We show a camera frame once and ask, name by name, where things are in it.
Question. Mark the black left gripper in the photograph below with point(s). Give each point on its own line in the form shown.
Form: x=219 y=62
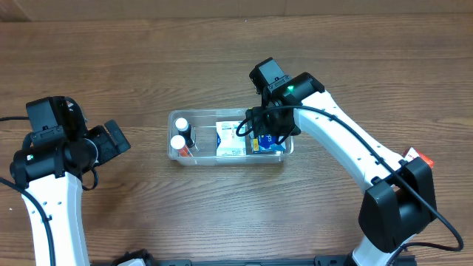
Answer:
x=109 y=141

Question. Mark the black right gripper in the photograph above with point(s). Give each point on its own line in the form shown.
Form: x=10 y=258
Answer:
x=273 y=125

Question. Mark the blue yellow VapoDrops box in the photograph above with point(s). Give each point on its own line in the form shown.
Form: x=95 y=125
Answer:
x=267 y=144

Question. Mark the white plaster box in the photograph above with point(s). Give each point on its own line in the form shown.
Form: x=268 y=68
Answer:
x=228 y=143

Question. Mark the orange vitamin tube white cap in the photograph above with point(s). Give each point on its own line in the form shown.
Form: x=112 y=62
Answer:
x=178 y=143

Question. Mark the dark syrup bottle white cap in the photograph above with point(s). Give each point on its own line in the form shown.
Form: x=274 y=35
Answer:
x=186 y=130

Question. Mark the red medicine box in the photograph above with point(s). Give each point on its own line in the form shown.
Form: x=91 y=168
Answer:
x=412 y=153

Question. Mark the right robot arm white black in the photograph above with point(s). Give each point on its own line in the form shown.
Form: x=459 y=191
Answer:
x=398 y=191

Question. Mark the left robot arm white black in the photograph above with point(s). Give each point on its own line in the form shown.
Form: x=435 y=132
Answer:
x=48 y=171

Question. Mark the clear plastic container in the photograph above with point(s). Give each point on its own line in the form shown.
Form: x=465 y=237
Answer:
x=204 y=153

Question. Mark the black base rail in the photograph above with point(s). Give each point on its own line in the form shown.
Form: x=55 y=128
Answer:
x=143 y=257

